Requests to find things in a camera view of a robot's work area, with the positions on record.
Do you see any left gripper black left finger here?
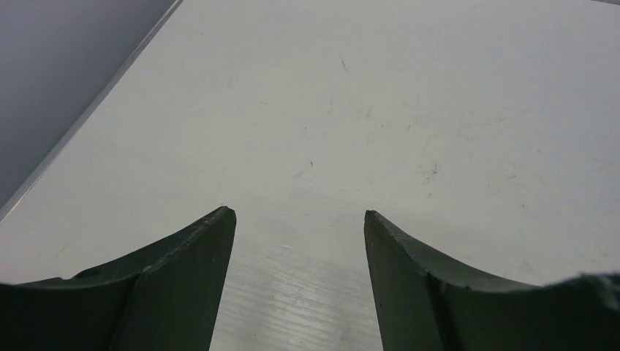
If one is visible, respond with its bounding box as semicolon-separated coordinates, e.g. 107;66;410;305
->
1;206;236;350

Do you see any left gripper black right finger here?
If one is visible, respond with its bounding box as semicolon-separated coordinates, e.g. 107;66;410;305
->
364;211;619;350

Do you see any aluminium table edge rail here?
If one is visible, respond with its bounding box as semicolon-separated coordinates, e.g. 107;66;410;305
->
1;1;178;216

